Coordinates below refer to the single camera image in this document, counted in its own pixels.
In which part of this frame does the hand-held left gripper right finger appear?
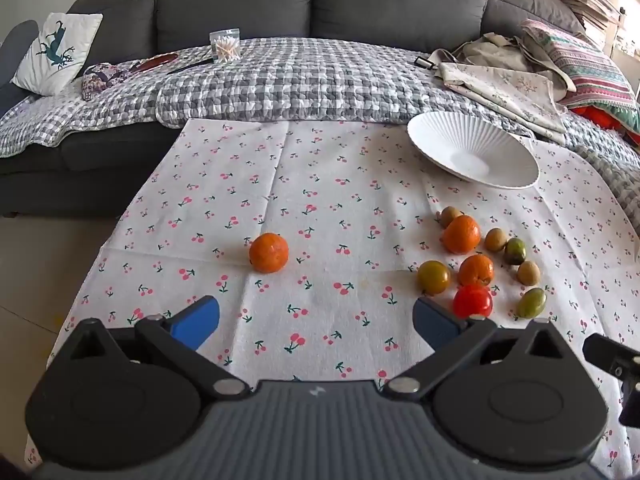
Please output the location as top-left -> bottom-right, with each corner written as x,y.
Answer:
382,296 -> 568,403

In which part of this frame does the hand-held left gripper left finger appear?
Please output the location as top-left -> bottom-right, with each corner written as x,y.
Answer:
65,296 -> 253,403

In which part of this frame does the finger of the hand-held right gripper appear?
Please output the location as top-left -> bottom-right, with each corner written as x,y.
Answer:
582,332 -> 640,428

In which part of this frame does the red tomato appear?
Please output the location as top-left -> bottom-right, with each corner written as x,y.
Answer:
452,284 -> 493,318

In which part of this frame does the yellow tomato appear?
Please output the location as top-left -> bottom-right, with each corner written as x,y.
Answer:
417,260 -> 452,296

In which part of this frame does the orange mandarin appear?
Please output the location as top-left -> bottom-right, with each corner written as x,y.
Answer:
457,254 -> 495,287
248,232 -> 290,274
442,215 -> 482,255

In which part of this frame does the green tomato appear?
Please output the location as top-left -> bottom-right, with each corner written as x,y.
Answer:
515,287 -> 547,319
502,237 -> 527,266

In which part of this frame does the white ribbed plate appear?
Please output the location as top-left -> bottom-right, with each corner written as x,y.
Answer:
406,111 -> 541,190

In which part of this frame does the cherry print tablecloth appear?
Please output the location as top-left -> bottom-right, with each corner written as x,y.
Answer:
25,119 -> 640,466

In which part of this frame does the red cloth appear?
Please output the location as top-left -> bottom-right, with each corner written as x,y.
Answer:
570,105 -> 640,148

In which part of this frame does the beige floral cloth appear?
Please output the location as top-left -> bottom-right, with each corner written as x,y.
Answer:
430,49 -> 568,146

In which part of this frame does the black stick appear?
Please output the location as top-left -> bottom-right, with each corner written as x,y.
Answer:
167,57 -> 213,75

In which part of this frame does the floral fabric pouch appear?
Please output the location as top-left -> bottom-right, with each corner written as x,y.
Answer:
80,62 -> 133,102

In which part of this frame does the grey checkered quilt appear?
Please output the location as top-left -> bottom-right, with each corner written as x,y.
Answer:
0,37 -> 640,231

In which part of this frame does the dark red tray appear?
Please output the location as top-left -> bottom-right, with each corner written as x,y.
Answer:
131,52 -> 179,73

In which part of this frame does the clear cotton swab box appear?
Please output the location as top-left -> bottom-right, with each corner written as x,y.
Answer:
209,29 -> 242,64

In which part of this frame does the beige canvas bag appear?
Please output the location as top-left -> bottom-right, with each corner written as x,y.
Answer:
452,32 -> 576,93

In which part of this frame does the striped patterned pillow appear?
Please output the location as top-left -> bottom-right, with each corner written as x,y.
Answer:
520,19 -> 640,121

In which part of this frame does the white deer print pillow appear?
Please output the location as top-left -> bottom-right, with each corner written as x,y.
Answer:
10,12 -> 103,97

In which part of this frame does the stack of newspapers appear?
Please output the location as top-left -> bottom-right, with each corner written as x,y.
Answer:
550,0 -> 621,36

